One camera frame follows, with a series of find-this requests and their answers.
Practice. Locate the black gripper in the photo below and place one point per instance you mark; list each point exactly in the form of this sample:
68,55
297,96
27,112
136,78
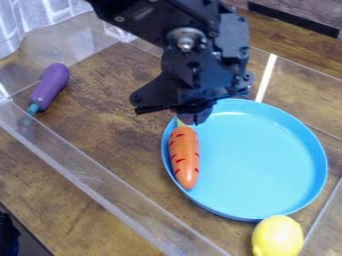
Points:
195,79

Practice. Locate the orange toy carrot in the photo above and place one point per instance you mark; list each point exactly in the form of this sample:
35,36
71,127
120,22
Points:
184,155

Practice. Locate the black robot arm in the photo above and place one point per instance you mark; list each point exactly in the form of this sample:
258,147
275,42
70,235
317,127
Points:
204,39

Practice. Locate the blue round tray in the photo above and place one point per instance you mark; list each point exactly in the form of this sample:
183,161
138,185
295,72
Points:
263,165

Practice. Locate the purple toy eggplant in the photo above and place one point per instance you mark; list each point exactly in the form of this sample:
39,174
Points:
52,83

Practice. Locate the yellow toy lemon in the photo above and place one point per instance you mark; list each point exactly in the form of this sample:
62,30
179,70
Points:
277,237

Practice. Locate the white curtain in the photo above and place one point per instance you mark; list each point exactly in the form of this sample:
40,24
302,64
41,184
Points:
24,15

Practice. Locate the clear acrylic enclosure wall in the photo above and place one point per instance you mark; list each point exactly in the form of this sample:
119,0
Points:
82,177

